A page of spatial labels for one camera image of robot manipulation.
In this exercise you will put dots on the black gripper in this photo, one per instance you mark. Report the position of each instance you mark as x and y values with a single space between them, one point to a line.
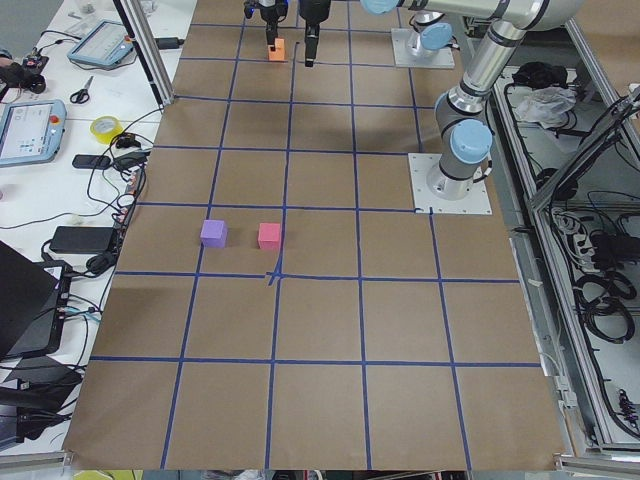
312 11
269 13

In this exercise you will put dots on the orange foam cube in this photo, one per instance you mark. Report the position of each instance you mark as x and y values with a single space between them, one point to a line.
277 51

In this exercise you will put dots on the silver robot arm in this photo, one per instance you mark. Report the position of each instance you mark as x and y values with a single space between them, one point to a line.
467 140
430 33

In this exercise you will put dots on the small black power brick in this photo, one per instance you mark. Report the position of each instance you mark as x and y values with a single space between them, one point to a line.
169 43

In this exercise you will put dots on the far teach pendant tablet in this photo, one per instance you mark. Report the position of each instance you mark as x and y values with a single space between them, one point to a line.
104 47

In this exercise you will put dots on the teach pendant tablet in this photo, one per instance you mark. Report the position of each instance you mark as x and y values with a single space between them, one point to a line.
31 132
104 47

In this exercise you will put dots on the yellow tape roll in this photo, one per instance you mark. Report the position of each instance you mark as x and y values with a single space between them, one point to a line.
106 128

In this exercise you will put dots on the pink foam cube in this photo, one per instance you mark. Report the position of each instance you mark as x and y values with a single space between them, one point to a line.
269 236

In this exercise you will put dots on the purple foam cube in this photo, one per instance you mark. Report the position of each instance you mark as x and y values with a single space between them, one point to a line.
214 233

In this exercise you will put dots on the black phone handset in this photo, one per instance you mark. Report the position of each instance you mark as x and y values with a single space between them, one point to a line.
91 162

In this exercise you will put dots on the crumpled white cloth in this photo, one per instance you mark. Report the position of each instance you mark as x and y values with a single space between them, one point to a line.
548 107

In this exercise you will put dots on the near teach pendant tablet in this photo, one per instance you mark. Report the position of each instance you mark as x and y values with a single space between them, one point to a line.
31 132

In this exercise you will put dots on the black power adapter brick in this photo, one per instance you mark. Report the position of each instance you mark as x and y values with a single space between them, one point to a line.
82 240

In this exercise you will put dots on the black laptop computer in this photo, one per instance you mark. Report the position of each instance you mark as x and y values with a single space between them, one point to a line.
34 296

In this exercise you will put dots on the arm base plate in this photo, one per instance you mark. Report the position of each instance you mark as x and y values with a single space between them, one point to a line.
435 193
409 53

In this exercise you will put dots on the aluminium frame post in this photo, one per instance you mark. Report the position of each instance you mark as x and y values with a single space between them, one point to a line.
139 31

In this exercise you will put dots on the black handled scissors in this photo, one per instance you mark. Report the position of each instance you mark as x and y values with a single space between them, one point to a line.
81 96

